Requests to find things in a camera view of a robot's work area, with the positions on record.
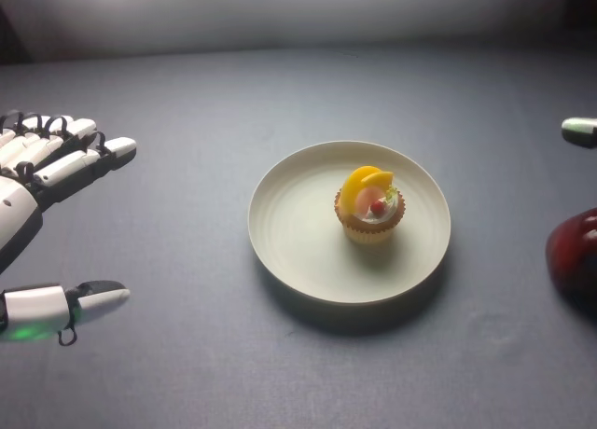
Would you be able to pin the white round plate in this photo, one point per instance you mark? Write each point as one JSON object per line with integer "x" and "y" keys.
{"x": 298, "y": 242}

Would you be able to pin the grey table cloth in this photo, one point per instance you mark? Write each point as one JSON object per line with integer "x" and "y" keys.
{"x": 186, "y": 354}

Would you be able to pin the cupcake with fruit topping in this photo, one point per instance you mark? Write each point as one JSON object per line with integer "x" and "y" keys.
{"x": 370, "y": 219}

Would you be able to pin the dark red round object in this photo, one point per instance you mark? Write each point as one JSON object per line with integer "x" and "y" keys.
{"x": 576, "y": 256}

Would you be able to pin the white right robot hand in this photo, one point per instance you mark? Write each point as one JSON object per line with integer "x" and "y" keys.
{"x": 580, "y": 131}

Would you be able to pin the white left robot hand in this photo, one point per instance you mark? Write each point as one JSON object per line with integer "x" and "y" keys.
{"x": 18, "y": 200}

